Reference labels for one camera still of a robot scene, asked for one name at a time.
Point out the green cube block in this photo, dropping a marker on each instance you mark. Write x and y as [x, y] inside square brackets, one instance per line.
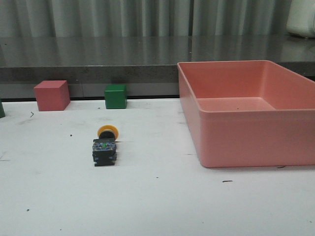
[115, 96]

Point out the yellow push button switch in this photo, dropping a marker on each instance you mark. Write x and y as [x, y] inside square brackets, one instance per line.
[104, 147]

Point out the pink cube block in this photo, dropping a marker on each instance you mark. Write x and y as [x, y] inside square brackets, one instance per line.
[52, 95]

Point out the grey stone counter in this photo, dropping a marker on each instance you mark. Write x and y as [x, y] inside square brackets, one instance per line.
[146, 65]

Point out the dark green block at edge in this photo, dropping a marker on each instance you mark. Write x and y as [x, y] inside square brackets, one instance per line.
[2, 112]

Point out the pink plastic bin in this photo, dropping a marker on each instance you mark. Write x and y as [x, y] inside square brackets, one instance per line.
[248, 113]

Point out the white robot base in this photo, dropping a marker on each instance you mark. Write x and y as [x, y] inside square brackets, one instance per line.
[301, 18]

